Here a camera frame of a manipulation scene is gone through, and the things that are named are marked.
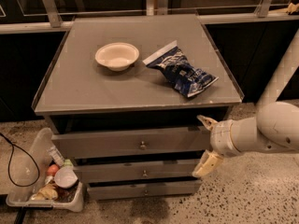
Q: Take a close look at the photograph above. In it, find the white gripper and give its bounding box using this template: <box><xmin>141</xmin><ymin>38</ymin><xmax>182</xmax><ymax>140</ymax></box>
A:
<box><xmin>192</xmin><ymin>115</ymin><xmax>241</xmax><ymax>178</ymax></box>

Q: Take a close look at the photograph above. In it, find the grey top drawer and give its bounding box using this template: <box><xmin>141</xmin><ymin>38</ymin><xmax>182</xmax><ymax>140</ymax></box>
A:
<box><xmin>52</xmin><ymin>126</ymin><xmax>211</xmax><ymax>159</ymax></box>

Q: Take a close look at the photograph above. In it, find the grey drawer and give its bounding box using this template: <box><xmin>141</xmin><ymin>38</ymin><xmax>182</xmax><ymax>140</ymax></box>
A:
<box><xmin>52</xmin><ymin>126</ymin><xmax>211</xmax><ymax>159</ymax></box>
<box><xmin>87</xmin><ymin>180</ymin><xmax>201</xmax><ymax>200</ymax></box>
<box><xmin>74</xmin><ymin>159</ymin><xmax>199</xmax><ymax>183</ymax></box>

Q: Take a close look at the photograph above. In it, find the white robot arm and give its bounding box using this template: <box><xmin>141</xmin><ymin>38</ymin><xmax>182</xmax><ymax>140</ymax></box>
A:
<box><xmin>192</xmin><ymin>31</ymin><xmax>299</xmax><ymax>178</ymax></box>

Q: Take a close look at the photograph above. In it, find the grey middle drawer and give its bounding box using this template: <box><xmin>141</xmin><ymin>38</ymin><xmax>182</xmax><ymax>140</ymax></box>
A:
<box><xmin>74</xmin><ymin>159</ymin><xmax>199</xmax><ymax>183</ymax></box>

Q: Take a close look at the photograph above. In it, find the grey bottom drawer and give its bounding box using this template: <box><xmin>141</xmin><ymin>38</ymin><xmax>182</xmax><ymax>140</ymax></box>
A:
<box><xmin>87</xmin><ymin>180</ymin><xmax>201</xmax><ymax>200</ymax></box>

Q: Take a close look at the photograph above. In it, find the grey drawer cabinet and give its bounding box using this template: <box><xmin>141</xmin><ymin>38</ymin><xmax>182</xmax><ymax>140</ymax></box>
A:
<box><xmin>33</xmin><ymin>15</ymin><xmax>243</xmax><ymax>188</ymax></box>

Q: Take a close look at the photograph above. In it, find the blue chip bag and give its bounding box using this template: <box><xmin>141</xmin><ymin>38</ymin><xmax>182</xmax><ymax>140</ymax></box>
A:
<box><xmin>143</xmin><ymin>41</ymin><xmax>218</xmax><ymax>98</ymax></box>

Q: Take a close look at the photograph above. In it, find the white paper bowl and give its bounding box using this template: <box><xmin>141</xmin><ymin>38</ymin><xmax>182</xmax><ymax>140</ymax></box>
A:
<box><xmin>95</xmin><ymin>42</ymin><xmax>139</xmax><ymax>72</ymax></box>

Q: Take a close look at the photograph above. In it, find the small white bowl in bin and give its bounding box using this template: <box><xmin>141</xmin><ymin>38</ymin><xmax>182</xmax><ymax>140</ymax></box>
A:
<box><xmin>54</xmin><ymin>167</ymin><xmax>78</xmax><ymax>189</ymax></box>

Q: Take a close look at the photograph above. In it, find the white tube packet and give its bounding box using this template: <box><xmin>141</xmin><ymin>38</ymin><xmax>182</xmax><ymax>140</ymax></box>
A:
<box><xmin>48</xmin><ymin>147</ymin><xmax>64</xmax><ymax>167</ymax></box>

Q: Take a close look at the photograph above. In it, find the red apple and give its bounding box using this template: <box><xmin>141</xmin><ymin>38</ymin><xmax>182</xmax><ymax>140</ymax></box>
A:
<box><xmin>47</xmin><ymin>164</ymin><xmax>60</xmax><ymax>176</ymax></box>

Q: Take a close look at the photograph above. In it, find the yellow snack in bin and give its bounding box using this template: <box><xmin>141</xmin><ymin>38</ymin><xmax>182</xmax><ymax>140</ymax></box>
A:
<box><xmin>31</xmin><ymin>184</ymin><xmax>58</xmax><ymax>201</ymax></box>

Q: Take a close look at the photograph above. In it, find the clear plastic bin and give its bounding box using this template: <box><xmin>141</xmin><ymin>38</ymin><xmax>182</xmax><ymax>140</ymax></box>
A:
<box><xmin>7</xmin><ymin>128</ymin><xmax>85</xmax><ymax>212</ymax></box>

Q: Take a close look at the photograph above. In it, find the metal railing frame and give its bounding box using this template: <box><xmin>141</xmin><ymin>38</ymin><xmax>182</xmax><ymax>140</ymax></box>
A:
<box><xmin>0</xmin><ymin>0</ymin><xmax>299</xmax><ymax>35</ymax></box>

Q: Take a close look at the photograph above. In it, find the black cable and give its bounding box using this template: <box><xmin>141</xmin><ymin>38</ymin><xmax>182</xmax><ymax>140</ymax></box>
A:
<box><xmin>0</xmin><ymin>132</ymin><xmax>41</xmax><ymax>188</ymax></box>

